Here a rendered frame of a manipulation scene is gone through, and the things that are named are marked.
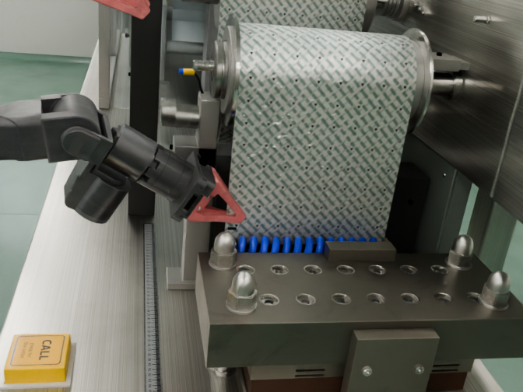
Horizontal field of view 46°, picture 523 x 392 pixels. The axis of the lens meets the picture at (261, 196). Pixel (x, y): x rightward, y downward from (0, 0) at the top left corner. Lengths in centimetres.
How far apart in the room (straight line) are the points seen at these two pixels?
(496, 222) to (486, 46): 38
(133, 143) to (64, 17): 567
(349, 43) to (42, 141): 40
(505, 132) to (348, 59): 22
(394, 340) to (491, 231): 48
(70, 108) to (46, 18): 570
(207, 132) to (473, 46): 38
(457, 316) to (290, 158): 29
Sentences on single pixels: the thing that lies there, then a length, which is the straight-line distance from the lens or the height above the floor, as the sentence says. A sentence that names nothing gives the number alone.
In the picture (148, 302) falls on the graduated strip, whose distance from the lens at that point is 95.
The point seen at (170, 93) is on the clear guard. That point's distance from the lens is 185.
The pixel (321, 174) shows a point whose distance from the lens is 85.
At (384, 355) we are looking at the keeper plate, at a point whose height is 100.
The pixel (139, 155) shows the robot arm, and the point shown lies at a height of 116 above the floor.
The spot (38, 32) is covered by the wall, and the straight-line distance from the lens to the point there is 649.
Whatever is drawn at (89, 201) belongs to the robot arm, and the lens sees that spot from 81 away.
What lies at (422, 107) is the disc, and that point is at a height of 123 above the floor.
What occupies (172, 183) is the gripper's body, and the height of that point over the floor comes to 112.
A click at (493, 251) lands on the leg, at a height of 94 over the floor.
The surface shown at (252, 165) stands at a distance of 82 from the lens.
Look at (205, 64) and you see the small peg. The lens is 81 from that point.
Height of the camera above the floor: 143
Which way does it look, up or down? 24 degrees down
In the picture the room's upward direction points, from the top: 6 degrees clockwise
